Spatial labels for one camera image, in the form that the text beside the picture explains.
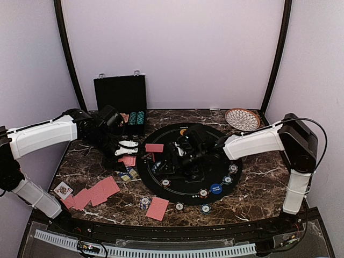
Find green and blue chip row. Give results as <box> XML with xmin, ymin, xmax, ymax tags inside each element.
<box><xmin>128</xmin><ymin>112</ymin><xmax>137</xmax><ymax>125</ymax></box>

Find round black poker mat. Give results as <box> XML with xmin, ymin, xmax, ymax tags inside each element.
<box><xmin>136</xmin><ymin>123</ymin><xmax>242</xmax><ymax>205</ymax></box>

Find gold card box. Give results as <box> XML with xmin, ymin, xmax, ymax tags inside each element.
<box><xmin>117</xmin><ymin>167</ymin><xmax>139</xmax><ymax>183</ymax></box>

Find red cards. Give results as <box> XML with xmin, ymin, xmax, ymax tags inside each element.
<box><xmin>61</xmin><ymin>176</ymin><xmax>120</xmax><ymax>210</ymax></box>
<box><xmin>146</xmin><ymin>197</ymin><xmax>169</xmax><ymax>221</ymax></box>
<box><xmin>145</xmin><ymin>144</ymin><xmax>164</xmax><ymax>153</ymax></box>

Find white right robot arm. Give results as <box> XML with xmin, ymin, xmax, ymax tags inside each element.
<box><xmin>147</xmin><ymin>113</ymin><xmax>318</xmax><ymax>233</ymax></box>

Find teal and blue chip row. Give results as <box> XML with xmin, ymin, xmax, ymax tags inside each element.
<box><xmin>136</xmin><ymin>111</ymin><xmax>145</xmax><ymax>125</ymax></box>

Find black right frame post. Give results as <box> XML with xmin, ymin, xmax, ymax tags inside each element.
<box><xmin>260</xmin><ymin>0</ymin><xmax>292</xmax><ymax>116</ymax></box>

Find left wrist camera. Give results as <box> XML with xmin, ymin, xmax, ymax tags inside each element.
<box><xmin>98</xmin><ymin>105</ymin><xmax>124</xmax><ymax>128</ymax></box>

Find red triangular all-in marker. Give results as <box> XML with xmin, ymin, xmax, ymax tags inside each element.
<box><xmin>141</xmin><ymin>152</ymin><xmax>155</xmax><ymax>162</ymax></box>

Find red card deck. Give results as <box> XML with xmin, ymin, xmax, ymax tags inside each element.
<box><xmin>118</xmin><ymin>156</ymin><xmax>136</xmax><ymax>167</ymax></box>
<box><xmin>120</xmin><ymin>113</ymin><xmax>129</xmax><ymax>126</ymax></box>

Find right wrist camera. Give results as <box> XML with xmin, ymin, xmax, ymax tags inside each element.
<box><xmin>183</xmin><ymin>124</ymin><xmax>213</xmax><ymax>149</ymax></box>

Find spilled red cards on table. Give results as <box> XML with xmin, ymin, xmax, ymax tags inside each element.
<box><xmin>61</xmin><ymin>176</ymin><xmax>120</xmax><ymax>210</ymax></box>

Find blue chip stack on table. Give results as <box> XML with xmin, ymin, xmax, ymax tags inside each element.
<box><xmin>139</xmin><ymin>197</ymin><xmax>151</xmax><ymax>210</ymax></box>

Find blue tan chip stack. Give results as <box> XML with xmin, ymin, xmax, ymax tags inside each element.
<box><xmin>228</xmin><ymin>164</ymin><xmax>239</xmax><ymax>174</ymax></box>

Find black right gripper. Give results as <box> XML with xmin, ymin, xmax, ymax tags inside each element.
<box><xmin>155</xmin><ymin>147</ymin><xmax>206</xmax><ymax>180</ymax></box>

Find white slotted cable duct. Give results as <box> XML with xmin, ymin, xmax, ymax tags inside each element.
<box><xmin>34</xmin><ymin>230</ymin><xmax>256</xmax><ymax>257</ymax></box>

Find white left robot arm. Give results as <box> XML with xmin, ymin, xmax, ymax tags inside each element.
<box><xmin>1</xmin><ymin>106</ymin><xmax>139</xmax><ymax>234</ymax></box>

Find face-up queen card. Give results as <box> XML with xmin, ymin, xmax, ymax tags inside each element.
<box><xmin>54</xmin><ymin>182</ymin><xmax>73</xmax><ymax>200</ymax></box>

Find brown poker chip stack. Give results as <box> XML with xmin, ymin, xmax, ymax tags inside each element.
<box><xmin>174</xmin><ymin>202</ymin><xmax>185</xmax><ymax>213</ymax></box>

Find red card deck in case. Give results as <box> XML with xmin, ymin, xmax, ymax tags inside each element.
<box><xmin>120</xmin><ymin>113</ymin><xmax>129</xmax><ymax>126</ymax></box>

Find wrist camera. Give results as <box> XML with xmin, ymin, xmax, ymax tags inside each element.
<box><xmin>98</xmin><ymin>105</ymin><xmax>124</xmax><ymax>128</ymax></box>
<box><xmin>183</xmin><ymin>124</ymin><xmax>213</xmax><ymax>149</ymax></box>

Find black poker chip case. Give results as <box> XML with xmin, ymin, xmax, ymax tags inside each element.
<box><xmin>94</xmin><ymin>75</ymin><xmax>147</xmax><ymax>136</ymax></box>

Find blue round blind button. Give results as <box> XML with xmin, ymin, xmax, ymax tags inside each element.
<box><xmin>210</xmin><ymin>183</ymin><xmax>223</xmax><ymax>195</ymax></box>

